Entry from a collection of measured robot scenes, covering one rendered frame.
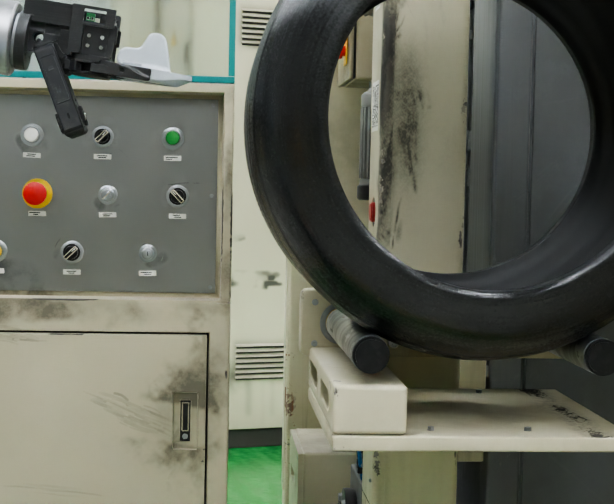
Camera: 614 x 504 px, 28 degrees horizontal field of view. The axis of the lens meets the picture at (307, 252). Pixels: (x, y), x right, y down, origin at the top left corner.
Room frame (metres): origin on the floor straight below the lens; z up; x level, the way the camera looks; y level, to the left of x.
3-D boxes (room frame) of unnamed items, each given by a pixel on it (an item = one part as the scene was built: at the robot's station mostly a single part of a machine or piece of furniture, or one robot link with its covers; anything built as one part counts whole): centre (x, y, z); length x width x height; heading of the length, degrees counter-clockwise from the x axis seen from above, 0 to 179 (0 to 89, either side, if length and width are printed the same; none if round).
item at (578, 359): (1.66, -0.34, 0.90); 0.35 x 0.05 x 0.05; 5
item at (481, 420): (1.66, -0.20, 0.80); 0.37 x 0.36 x 0.02; 95
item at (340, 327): (1.64, -0.06, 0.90); 0.35 x 0.05 x 0.05; 5
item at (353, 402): (1.65, -0.06, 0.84); 0.36 x 0.09 x 0.06; 5
